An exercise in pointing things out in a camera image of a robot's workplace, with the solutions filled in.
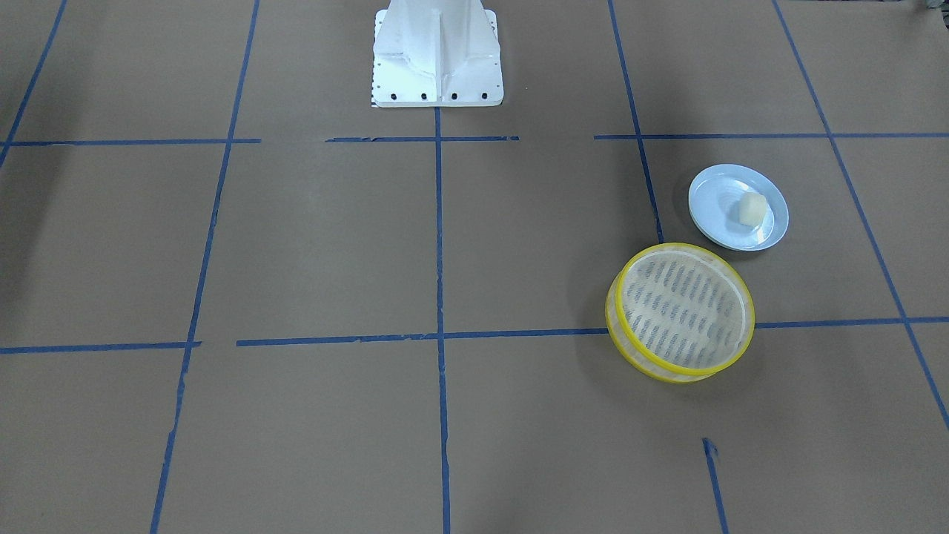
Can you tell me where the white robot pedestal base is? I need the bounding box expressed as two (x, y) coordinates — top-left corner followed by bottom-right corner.
(371, 1), (505, 108)

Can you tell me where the yellow round steamer basket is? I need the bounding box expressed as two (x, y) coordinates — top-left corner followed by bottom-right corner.
(604, 243), (755, 384)

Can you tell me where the light blue plate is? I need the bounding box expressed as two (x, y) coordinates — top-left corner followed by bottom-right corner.
(688, 165), (790, 252)

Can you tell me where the white steamed bun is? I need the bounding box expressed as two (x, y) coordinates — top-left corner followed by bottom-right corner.
(738, 191), (773, 228)

